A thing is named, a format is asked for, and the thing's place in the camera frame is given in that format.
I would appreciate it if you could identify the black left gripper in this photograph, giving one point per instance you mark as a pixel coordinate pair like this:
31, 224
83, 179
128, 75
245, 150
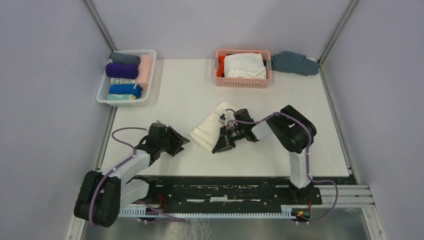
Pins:
177, 139

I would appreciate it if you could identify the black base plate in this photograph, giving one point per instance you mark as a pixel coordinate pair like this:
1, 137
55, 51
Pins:
236, 195

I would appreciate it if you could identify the white folded cloth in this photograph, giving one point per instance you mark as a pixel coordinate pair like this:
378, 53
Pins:
244, 65

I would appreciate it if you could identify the teal crumpled towel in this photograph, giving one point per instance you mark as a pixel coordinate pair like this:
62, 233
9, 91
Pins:
294, 63

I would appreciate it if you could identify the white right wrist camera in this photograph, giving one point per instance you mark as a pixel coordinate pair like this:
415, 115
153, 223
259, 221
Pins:
223, 119

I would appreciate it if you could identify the light teal rolled towel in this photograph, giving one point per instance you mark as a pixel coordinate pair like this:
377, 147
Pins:
121, 97

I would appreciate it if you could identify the cream towel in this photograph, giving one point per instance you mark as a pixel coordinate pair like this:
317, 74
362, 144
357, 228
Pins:
207, 133

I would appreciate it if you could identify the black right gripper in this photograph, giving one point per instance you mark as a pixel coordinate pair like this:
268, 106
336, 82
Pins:
222, 145

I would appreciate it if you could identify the pink plastic basket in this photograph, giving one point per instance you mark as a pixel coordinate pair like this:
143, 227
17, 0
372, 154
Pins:
244, 82

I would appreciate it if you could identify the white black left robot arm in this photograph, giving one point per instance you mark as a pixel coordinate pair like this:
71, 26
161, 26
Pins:
103, 195

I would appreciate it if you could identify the blue rolled towel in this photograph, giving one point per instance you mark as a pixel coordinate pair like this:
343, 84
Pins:
126, 89

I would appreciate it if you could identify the pink rolled towel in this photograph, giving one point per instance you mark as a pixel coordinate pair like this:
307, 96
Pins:
144, 71

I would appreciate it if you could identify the aluminium corner frame right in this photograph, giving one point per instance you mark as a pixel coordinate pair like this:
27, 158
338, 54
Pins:
371, 216

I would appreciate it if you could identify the orange cloth in basket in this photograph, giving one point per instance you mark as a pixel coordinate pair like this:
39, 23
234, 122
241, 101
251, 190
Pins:
221, 66

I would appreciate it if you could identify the aluminium corner frame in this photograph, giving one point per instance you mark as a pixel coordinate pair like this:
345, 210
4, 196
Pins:
92, 10
371, 216

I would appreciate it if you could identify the beige print rolled towel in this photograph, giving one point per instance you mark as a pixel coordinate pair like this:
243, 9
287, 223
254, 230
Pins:
121, 81

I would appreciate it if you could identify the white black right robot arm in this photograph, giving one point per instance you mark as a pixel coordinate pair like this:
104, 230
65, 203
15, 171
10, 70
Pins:
293, 130

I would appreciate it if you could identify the grey rolled towel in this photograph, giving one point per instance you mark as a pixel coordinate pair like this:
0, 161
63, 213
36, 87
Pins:
124, 59

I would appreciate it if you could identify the purple towel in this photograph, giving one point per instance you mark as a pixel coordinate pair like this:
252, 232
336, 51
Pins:
126, 71

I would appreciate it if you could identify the aluminium corner frame left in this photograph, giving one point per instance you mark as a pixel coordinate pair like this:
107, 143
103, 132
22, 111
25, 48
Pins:
92, 10

